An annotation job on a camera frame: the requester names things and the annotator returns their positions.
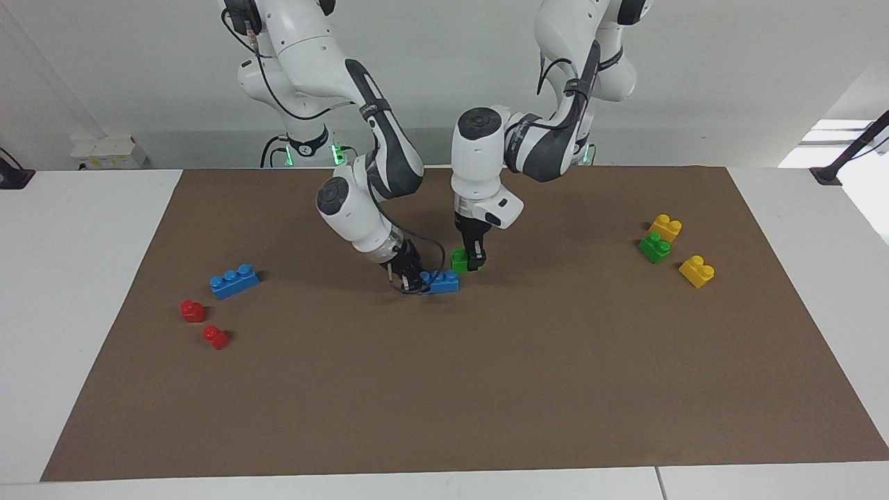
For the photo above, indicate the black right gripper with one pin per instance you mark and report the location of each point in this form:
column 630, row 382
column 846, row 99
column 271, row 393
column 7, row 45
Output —
column 403, row 260

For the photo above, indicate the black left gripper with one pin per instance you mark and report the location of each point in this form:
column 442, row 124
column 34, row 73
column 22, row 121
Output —
column 472, row 229

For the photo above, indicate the green two-stud toy brick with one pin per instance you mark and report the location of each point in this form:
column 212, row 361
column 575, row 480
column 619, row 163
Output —
column 655, row 248
column 459, row 260

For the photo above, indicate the blue three-stud toy brick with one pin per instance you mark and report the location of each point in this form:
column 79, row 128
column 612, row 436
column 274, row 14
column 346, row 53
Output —
column 444, row 282
column 235, row 282

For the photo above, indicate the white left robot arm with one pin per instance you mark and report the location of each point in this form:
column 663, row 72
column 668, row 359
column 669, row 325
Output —
column 479, row 160

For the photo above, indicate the brown table mat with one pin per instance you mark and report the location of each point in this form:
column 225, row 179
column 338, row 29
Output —
column 444, row 382

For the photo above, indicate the yellow two-stud toy brick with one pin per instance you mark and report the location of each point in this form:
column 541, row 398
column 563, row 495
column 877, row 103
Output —
column 696, row 272
column 665, row 228

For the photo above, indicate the red one-stud toy brick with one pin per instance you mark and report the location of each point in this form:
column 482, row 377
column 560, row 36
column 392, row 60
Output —
column 216, row 338
column 192, row 311

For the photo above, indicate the white wall power box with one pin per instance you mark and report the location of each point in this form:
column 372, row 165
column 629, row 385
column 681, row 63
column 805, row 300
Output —
column 107, row 153

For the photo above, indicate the black camera stand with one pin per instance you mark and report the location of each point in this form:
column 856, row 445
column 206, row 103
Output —
column 12, row 177
column 844, row 158

